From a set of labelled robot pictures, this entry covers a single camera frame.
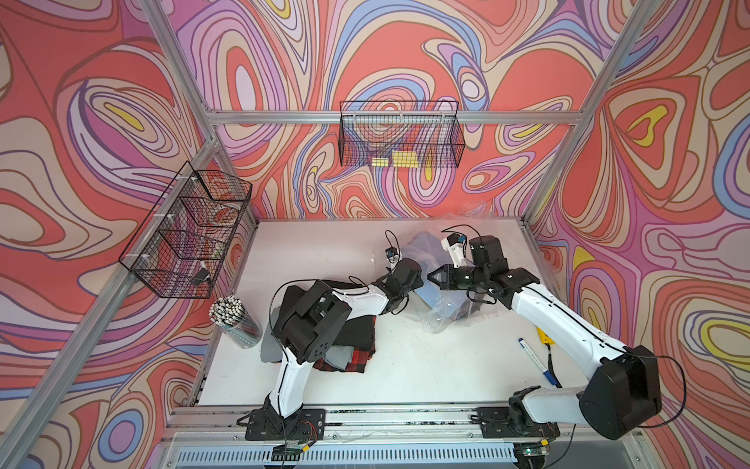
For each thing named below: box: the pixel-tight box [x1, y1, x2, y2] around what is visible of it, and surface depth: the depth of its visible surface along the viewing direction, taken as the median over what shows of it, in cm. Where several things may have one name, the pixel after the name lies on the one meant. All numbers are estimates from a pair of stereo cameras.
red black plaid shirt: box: [313, 340, 376, 374], surface depth 83 cm
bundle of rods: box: [208, 295, 263, 350], surface depth 77 cm
